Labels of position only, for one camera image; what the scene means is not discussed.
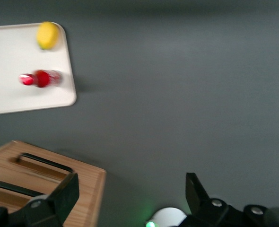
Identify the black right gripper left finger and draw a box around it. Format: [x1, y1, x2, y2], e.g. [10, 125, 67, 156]
[11, 172, 80, 227]

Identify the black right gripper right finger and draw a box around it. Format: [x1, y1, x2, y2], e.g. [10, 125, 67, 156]
[185, 172, 243, 227]

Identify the red coke bottle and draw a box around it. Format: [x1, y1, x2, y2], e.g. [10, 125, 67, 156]
[18, 69, 63, 89]

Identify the cream plastic tray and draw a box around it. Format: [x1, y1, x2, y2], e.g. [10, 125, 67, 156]
[0, 22, 78, 116]

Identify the wooden drawer cabinet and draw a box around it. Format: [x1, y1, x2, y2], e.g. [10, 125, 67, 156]
[0, 140, 107, 227]

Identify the wooden drawer front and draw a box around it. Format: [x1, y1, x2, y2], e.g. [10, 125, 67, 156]
[0, 163, 67, 213]
[0, 141, 106, 190]

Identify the yellow lemon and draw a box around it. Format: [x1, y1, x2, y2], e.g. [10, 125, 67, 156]
[36, 21, 60, 51]

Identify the black drawer handle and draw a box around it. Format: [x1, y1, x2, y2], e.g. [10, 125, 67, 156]
[16, 152, 74, 176]
[0, 179, 46, 197]

